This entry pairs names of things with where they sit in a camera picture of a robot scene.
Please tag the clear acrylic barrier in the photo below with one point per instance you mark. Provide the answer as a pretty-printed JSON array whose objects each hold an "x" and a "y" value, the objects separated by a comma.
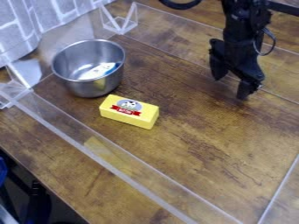
[{"x": 216, "y": 163}]

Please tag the yellow butter block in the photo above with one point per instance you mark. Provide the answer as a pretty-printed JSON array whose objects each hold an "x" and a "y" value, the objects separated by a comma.
[{"x": 129, "y": 111}]

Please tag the silver metal pot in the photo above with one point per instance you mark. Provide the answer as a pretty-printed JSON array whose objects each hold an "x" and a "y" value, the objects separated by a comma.
[{"x": 89, "y": 67}]

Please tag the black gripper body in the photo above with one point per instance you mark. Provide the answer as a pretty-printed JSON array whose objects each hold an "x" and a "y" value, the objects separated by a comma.
[{"x": 247, "y": 18}]

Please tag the white brick pattern cloth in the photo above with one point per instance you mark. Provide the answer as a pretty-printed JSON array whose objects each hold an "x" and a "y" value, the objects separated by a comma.
[{"x": 25, "y": 19}]

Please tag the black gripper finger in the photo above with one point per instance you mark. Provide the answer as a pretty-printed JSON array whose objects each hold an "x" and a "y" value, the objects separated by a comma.
[
  {"x": 247, "y": 87},
  {"x": 217, "y": 67}
]

